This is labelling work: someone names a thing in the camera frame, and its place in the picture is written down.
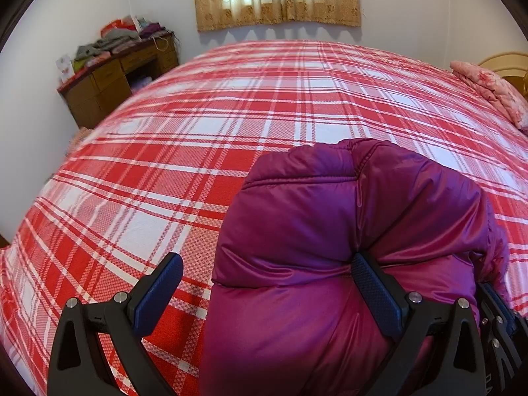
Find purple puffer jacket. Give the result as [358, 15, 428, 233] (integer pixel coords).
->
[198, 138, 514, 396]

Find pink floral pillow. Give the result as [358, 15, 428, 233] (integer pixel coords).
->
[449, 60, 528, 129]

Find grey garment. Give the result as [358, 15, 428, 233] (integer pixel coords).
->
[74, 36, 135, 59]

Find brown wooden desk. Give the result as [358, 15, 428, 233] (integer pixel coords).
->
[57, 33, 181, 129]

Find purple folded clothes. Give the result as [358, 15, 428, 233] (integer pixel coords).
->
[138, 22, 171, 39]

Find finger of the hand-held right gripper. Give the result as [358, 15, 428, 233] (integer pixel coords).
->
[478, 282, 528, 341]
[478, 315, 525, 396]

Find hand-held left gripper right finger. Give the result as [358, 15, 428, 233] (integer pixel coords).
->
[350, 251, 487, 396]

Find red plaid blanket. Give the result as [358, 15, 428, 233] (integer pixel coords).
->
[0, 40, 528, 396]

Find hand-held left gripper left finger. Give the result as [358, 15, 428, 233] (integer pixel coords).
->
[47, 251, 184, 396]

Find light wooden headboard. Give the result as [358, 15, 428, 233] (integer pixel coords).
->
[478, 52, 528, 91]

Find red and white box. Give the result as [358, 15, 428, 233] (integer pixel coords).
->
[101, 18, 125, 36]

